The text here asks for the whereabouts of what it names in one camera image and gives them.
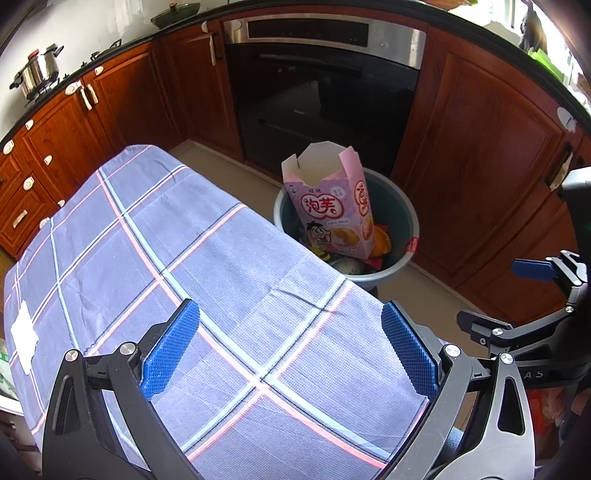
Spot pink snack box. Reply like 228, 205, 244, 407
281, 142, 376, 260

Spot wooden cabinet with drawers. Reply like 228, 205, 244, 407
0, 23, 241, 259

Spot dark wok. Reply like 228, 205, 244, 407
150, 2, 202, 28

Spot built-in black oven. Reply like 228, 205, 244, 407
221, 18, 428, 176

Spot orange peel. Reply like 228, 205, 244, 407
372, 226, 391, 257

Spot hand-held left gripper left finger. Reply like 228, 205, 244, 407
42, 298, 201, 480

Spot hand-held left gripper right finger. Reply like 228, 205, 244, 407
381, 300, 548, 480

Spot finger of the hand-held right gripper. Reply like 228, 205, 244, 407
456, 307, 575, 357
512, 251, 591, 301

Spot steel cooking pot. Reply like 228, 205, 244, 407
10, 44, 64, 100

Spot plaid blue tablecloth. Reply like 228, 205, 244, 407
2, 145, 432, 480

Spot teal trash bin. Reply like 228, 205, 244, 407
273, 166, 421, 287

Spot folded white napkin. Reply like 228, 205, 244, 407
9, 300, 38, 374

